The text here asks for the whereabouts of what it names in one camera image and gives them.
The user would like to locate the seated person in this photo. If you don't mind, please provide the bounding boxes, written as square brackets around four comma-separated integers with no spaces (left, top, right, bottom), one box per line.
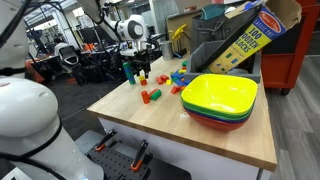
[53,33,71,56]

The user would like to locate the red tool cart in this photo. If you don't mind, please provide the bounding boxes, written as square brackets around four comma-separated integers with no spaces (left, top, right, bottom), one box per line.
[260,0,320,97]

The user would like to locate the brown cardboard box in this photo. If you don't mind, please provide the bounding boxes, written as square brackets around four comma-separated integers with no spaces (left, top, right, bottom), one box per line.
[165,9,203,54]

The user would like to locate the black perforated plate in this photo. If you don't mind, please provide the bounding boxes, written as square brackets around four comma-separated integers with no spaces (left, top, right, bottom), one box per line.
[84,142,151,180]

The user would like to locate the red plastic bowl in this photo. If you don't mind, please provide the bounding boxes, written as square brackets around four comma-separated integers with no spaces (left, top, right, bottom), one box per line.
[184,108,251,132]

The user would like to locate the black clamp orange tip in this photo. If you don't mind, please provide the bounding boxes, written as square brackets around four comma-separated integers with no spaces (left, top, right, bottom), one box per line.
[94,129,118,153]
[130,139,149,173]

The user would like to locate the yellow plastic bowl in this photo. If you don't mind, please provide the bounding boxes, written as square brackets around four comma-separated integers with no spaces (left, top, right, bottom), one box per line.
[180,73,259,116]

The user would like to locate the green wooden cylinder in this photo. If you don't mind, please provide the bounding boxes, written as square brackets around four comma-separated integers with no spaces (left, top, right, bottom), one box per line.
[149,89,163,102]

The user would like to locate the green plastic bowl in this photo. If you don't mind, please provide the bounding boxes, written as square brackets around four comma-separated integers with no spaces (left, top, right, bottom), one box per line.
[180,98,257,121]

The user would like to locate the long red wooden block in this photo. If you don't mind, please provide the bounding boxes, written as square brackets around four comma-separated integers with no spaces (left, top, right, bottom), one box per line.
[141,90,151,105]
[147,87,159,97]

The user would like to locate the red triangular wooden block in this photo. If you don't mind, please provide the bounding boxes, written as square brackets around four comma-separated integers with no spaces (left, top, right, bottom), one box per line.
[170,85,182,95]

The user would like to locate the metal cylinder cup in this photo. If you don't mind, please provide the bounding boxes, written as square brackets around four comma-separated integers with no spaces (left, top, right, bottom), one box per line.
[160,40,174,62]

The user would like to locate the black office chair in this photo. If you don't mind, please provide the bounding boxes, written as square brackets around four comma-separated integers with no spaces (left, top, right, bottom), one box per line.
[58,44,81,73]

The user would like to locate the blue plastic bowl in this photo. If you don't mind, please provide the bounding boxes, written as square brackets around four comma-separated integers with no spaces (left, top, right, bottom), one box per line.
[182,104,255,124]

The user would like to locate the wooden blocks cardboard box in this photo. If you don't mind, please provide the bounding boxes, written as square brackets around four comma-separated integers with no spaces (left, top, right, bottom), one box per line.
[203,0,303,75]

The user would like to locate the dark grey fabric basket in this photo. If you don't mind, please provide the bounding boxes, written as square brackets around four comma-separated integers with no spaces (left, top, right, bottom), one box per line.
[190,9,241,54]

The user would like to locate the yellow tool on stand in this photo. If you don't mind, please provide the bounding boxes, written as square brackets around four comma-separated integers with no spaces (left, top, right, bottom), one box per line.
[169,23,189,59]

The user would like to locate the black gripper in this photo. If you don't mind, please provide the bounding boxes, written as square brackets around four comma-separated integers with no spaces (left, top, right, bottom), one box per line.
[130,53,153,80]

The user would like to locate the grey plastic bin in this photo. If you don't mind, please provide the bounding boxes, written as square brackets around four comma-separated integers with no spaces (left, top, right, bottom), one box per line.
[184,39,262,84]

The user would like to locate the teal object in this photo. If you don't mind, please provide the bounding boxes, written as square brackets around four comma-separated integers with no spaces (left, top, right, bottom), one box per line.
[199,3,226,21]

